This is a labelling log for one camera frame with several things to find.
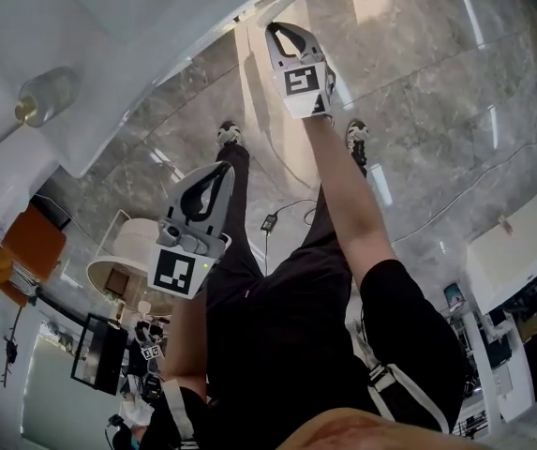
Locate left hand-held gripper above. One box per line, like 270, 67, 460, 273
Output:
147, 162, 236, 302

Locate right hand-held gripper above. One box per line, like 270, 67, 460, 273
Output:
264, 22, 338, 120

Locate person's right forearm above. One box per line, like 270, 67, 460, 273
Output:
302, 113, 398, 286

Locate person's left forearm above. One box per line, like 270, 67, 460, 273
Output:
161, 288, 212, 396

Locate white sink basin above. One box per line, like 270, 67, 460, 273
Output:
0, 0, 325, 180

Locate person's black trousers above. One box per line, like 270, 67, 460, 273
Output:
207, 142, 372, 294

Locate person's left shoe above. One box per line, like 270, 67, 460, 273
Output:
216, 120, 244, 148

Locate person's shoe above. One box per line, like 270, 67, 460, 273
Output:
216, 120, 244, 148
344, 119, 371, 161

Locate person's right shoe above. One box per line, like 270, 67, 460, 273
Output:
344, 119, 371, 161

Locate person's black shirt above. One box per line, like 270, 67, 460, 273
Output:
143, 258, 467, 450

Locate orange chair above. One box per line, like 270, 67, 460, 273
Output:
0, 202, 68, 308

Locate clear glass bottle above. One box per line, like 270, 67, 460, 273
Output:
13, 66, 82, 128

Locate black framed box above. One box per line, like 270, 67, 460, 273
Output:
69, 312, 129, 397

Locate white desk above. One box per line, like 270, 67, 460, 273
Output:
463, 179, 537, 316

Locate black adapter cable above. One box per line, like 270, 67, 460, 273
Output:
261, 198, 320, 278

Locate black and white shoulder strap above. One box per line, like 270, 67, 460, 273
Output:
158, 376, 197, 447
356, 339, 452, 436

